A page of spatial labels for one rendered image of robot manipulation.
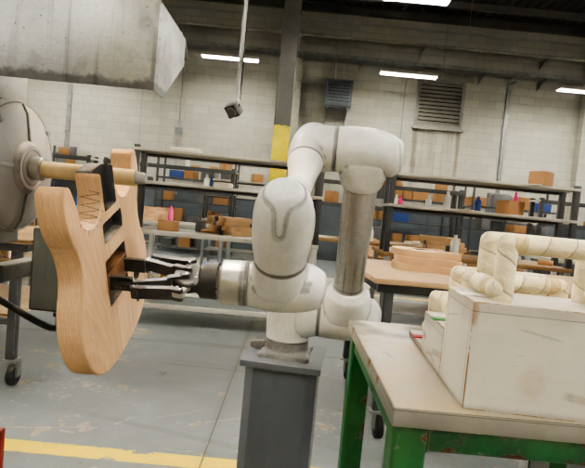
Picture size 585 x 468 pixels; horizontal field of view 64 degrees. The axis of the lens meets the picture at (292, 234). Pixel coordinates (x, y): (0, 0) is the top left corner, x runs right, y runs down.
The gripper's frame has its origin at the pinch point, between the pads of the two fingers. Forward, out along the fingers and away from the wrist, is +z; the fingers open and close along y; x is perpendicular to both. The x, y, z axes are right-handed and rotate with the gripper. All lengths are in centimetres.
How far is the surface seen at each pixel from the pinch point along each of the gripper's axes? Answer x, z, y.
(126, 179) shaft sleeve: 18.7, -1.7, 3.3
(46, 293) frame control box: -14.7, 22.9, 12.4
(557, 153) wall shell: -200, -691, 1099
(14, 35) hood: 43.1, 12.5, -2.2
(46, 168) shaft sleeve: 19.5, 13.6, 3.6
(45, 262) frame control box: -7.7, 23.8, 15.1
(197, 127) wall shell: -210, 225, 1097
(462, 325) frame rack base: 5, -63, -16
